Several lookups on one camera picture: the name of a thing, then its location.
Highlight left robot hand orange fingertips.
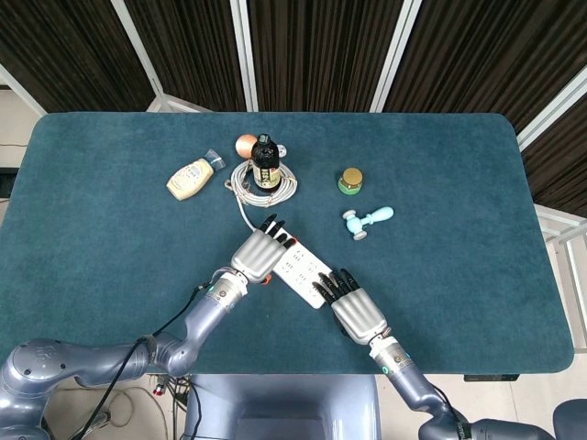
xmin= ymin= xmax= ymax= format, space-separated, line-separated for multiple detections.
xmin=228 ymin=213 xmax=299 ymax=286

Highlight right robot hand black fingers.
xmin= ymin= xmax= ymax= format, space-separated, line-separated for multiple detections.
xmin=311 ymin=268 xmax=390 ymax=345

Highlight white power strip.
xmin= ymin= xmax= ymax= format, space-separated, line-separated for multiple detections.
xmin=270 ymin=224 xmax=338 ymax=310

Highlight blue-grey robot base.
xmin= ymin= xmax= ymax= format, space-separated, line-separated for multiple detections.
xmin=183 ymin=373 xmax=382 ymax=440

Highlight dark tea bottle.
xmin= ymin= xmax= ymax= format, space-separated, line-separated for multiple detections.
xmin=250 ymin=133 xmax=282 ymax=193

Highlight light blue toy hammer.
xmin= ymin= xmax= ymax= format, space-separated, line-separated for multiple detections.
xmin=340 ymin=205 xmax=394 ymax=242

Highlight beige squeeze sauce bottle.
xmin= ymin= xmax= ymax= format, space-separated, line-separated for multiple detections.
xmin=166 ymin=148 xmax=226 ymax=202

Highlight blue table mat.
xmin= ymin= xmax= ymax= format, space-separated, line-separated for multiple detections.
xmin=0 ymin=112 xmax=575 ymax=375

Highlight orange ball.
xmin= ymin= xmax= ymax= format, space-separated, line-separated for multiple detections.
xmin=235 ymin=134 xmax=256 ymax=159

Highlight green jar gold lid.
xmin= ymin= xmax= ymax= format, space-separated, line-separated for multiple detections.
xmin=338 ymin=167 xmax=365 ymax=196

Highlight dark slatted partition panel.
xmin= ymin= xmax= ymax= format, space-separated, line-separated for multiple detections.
xmin=383 ymin=0 xmax=587 ymax=134
xmin=522 ymin=98 xmax=587 ymax=219
xmin=123 ymin=0 xmax=247 ymax=113
xmin=0 ymin=0 xmax=155 ymax=114
xmin=247 ymin=0 xmax=404 ymax=113

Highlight white metal rack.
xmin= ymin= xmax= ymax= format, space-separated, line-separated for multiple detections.
xmin=534 ymin=203 xmax=587 ymax=354

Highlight black box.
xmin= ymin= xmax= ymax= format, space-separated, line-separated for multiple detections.
xmin=0 ymin=167 xmax=19 ymax=201

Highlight coiled grey power cable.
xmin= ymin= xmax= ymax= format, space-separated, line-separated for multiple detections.
xmin=224 ymin=159 xmax=299 ymax=233

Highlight floor cable bundle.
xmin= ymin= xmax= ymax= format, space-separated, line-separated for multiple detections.
xmin=149 ymin=373 xmax=203 ymax=440

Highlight white partition post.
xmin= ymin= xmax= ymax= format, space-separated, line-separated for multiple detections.
xmin=109 ymin=0 xmax=215 ymax=114
xmin=516 ymin=61 xmax=587 ymax=150
xmin=370 ymin=0 xmax=423 ymax=114
xmin=228 ymin=0 xmax=259 ymax=113
xmin=0 ymin=62 xmax=47 ymax=116

